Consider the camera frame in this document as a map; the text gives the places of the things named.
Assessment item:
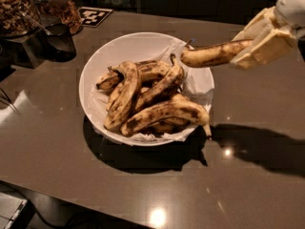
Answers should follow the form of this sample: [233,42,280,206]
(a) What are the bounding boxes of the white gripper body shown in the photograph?
[275,0,305,40]

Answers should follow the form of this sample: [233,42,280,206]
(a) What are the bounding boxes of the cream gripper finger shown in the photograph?
[231,26,297,70]
[233,7,281,51]

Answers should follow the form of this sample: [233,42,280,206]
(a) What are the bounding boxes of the white bowl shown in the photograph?
[79,32,214,146]

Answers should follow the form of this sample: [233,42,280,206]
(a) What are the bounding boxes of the small far-left banana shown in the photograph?
[95,72,123,91]

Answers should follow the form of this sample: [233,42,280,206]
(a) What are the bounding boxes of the long left spotted banana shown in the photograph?
[104,61,141,130]

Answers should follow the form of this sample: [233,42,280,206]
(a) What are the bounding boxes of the black white marker tag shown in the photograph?
[79,7,112,28]

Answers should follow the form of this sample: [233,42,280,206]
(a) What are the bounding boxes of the glass jar of nuts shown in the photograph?
[33,0,82,34]

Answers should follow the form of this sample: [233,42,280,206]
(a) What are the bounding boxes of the glass jar of cashews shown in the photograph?
[0,0,40,38]

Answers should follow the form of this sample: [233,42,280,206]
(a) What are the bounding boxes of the grey box at corner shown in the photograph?
[0,193,28,229]

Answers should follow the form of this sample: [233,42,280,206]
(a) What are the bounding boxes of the black scoop with handle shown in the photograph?
[21,11,76,62]

